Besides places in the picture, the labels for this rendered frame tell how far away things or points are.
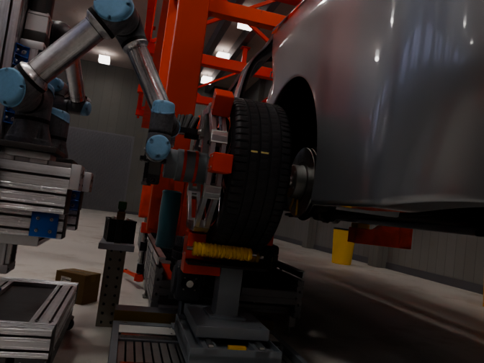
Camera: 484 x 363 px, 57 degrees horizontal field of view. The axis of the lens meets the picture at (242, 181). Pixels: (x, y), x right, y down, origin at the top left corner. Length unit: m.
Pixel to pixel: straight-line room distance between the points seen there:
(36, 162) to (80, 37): 0.45
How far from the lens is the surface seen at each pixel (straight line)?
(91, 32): 1.60
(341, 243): 8.27
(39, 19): 2.09
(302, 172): 1.99
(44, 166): 1.69
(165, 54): 4.49
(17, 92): 1.59
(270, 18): 4.86
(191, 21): 2.54
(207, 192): 1.70
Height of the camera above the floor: 0.68
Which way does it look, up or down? 4 degrees up
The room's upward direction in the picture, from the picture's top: 7 degrees clockwise
